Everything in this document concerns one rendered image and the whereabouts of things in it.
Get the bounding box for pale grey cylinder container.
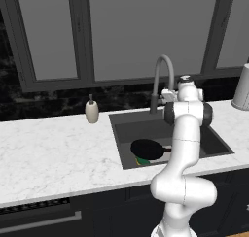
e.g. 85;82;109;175
231;62;249;112

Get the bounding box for grey curved sink tap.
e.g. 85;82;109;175
149;54;176;116

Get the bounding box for dark grey sink basin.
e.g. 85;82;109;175
108;109;235;171

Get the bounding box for dark dishwasher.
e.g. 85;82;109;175
0;196;95;237

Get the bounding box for silver dishwasher handle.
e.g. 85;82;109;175
0;210;83;235

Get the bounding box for beige soap dispenser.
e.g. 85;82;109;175
85;93;100;124

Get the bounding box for black frying pan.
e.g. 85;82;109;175
129;138;173;161

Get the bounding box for dark base cupboards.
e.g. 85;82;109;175
69;167;249;237

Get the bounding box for green and yellow sponge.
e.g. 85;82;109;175
134;155;152;167

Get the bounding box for grey framed window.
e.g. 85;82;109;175
0;0;249;93

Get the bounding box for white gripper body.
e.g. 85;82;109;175
160;88;179;103

